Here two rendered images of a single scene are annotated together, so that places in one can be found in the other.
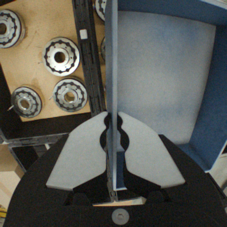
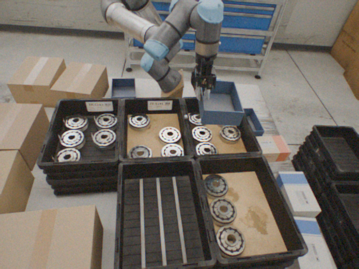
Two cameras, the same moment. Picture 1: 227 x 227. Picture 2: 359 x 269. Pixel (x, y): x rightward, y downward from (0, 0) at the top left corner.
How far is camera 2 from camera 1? 0.97 m
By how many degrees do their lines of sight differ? 72
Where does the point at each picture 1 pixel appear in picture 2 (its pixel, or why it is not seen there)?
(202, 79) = (230, 105)
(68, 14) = (173, 123)
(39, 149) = (130, 201)
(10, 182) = (71, 226)
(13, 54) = (138, 134)
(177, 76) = (220, 104)
